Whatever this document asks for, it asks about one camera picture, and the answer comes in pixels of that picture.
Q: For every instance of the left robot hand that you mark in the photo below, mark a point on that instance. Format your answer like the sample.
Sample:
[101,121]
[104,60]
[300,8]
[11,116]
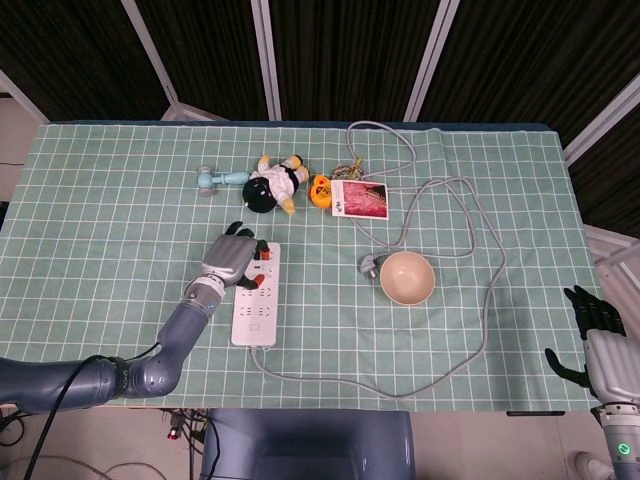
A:
[227,255]

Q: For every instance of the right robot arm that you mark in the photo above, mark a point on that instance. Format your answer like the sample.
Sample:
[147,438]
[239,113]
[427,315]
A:
[622,445]

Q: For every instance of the black-headed plush doll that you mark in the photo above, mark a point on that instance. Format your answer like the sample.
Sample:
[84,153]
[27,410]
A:
[260,195]

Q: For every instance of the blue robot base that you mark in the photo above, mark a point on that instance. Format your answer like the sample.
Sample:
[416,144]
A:
[310,445]

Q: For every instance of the white aluminium frame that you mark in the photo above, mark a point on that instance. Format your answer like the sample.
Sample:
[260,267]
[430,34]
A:
[617,262]

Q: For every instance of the green checked tablecloth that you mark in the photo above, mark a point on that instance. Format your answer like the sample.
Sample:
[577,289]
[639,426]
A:
[125,250]

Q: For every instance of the red picture card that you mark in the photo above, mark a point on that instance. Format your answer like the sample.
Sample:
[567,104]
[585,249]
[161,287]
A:
[362,200]

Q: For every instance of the beige bowl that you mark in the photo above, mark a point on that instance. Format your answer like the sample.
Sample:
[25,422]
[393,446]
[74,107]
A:
[407,280]

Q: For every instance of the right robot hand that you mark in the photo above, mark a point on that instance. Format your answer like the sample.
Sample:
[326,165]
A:
[612,360]

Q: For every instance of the light blue toy hammer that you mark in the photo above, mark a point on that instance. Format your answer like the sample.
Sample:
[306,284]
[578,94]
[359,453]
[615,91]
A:
[205,180]

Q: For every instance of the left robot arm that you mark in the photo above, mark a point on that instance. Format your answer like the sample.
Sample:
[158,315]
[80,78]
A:
[175,330]

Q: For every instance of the white frame post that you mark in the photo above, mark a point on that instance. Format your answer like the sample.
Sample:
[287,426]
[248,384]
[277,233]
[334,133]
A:
[430,55]
[22,97]
[600,122]
[150,55]
[265,60]

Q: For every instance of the white power strip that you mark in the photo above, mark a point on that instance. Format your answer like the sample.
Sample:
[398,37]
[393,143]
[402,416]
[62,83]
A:
[255,320]

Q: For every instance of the yellow orange duck toy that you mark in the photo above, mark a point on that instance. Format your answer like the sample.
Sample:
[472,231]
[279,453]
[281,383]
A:
[320,192]

